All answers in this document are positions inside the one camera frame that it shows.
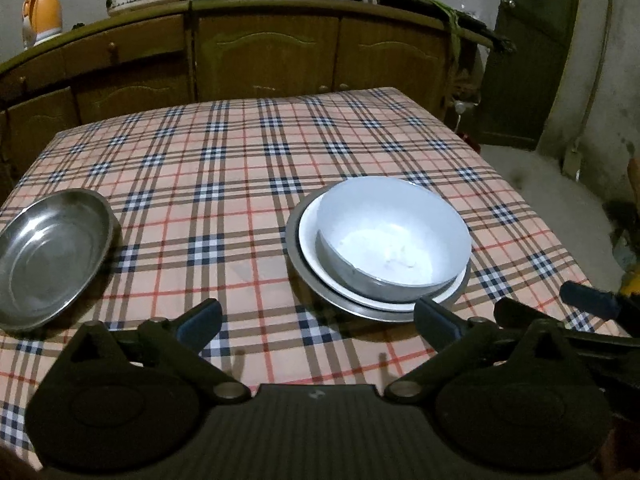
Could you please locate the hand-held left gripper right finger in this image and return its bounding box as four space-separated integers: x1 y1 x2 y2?
385 297 576 403

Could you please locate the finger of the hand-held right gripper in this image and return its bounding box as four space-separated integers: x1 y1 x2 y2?
559 281 640 321
494 297 640 361

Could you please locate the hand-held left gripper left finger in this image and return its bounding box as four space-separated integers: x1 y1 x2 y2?
60 298 251 403

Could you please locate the steel bowl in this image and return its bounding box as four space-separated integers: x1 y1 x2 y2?
286 187 471 323

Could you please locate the deep white patterned bowl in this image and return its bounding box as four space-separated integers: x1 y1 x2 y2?
316 176 472 301

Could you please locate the wide white bowl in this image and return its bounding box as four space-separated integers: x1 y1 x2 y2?
298 192 471 311

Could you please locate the large steel plate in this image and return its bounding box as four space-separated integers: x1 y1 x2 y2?
0 187 119 332

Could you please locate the small grey box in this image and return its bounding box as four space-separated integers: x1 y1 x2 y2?
562 146 583 177

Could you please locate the plaid tablecloth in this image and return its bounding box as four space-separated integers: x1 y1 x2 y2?
0 86 621 461

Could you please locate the red bag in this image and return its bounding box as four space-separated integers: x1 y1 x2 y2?
457 129 480 157

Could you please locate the dark green door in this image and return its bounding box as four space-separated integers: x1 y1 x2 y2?
475 0 587 151

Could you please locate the brown wooden two-door cabinet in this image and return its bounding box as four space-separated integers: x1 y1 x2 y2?
187 0 501 121

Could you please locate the dark bundle with green strands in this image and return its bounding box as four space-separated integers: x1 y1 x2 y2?
387 0 518 53

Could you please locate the orange electric kettle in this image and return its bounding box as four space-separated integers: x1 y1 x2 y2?
21 0 63 50

